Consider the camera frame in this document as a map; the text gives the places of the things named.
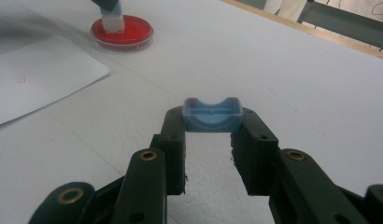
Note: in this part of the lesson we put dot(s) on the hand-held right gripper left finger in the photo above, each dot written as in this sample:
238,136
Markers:
143,186

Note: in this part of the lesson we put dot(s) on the white paper sheet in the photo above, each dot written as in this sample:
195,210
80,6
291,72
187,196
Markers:
40,77

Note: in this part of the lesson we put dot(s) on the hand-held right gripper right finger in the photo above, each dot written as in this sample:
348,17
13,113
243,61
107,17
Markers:
289,186

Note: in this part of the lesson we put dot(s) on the blue stamp cap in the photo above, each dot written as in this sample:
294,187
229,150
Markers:
211,119

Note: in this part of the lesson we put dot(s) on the round red ink pad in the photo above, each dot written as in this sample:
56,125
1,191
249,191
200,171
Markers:
133,34

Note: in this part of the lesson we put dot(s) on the blue and white stamp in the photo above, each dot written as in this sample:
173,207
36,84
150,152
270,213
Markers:
112,21

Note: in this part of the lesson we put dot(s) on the wooden table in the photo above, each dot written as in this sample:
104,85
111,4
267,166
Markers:
336,40

